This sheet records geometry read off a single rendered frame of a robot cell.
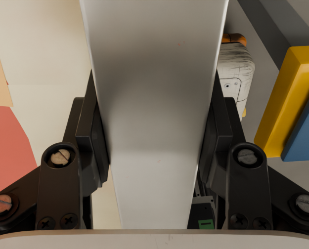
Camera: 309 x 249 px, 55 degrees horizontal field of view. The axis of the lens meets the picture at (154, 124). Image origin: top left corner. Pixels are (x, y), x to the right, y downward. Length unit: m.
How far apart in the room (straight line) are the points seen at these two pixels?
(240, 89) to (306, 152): 0.90
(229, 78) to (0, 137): 1.04
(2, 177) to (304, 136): 0.26
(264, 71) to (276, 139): 1.26
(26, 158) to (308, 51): 0.23
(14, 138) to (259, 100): 1.59
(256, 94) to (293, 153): 1.34
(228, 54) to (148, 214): 1.05
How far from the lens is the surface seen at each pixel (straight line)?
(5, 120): 0.17
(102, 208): 0.24
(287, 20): 0.44
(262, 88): 1.66
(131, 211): 0.16
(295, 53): 0.29
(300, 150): 0.34
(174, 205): 0.16
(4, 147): 0.19
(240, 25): 1.39
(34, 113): 0.16
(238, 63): 1.16
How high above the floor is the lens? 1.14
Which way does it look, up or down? 43 degrees down
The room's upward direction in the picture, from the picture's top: 174 degrees clockwise
